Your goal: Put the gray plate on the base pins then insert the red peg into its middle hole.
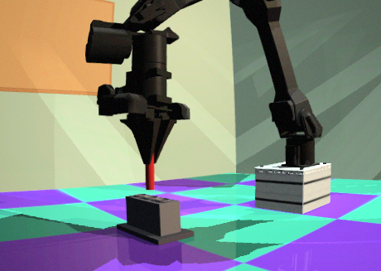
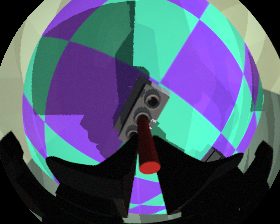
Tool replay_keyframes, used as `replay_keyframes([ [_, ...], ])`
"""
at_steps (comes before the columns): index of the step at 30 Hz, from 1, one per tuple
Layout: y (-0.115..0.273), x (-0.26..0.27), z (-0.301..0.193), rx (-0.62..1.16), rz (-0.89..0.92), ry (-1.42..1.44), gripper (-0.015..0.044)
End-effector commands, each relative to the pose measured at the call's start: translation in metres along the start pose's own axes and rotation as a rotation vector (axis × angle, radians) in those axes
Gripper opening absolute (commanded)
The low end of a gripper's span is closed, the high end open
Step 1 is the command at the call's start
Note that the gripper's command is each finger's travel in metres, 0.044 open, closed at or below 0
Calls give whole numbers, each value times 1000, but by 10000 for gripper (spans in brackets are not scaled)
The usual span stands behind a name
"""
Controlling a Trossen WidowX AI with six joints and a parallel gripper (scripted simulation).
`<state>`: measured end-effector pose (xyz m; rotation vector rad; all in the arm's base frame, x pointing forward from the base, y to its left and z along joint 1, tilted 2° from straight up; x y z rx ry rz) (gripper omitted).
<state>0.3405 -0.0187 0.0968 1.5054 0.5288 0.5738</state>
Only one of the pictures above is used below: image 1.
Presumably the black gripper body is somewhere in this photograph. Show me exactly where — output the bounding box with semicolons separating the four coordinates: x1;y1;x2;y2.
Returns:
99;62;191;120

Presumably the red peg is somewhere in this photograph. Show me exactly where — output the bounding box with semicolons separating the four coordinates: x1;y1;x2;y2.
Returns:
145;155;155;190

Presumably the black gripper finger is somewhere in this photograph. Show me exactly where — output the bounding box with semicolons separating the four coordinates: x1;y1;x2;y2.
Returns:
120;118;161;164
153;119;177;164

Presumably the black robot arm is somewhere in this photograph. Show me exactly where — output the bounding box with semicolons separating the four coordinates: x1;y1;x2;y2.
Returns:
85;0;323;168

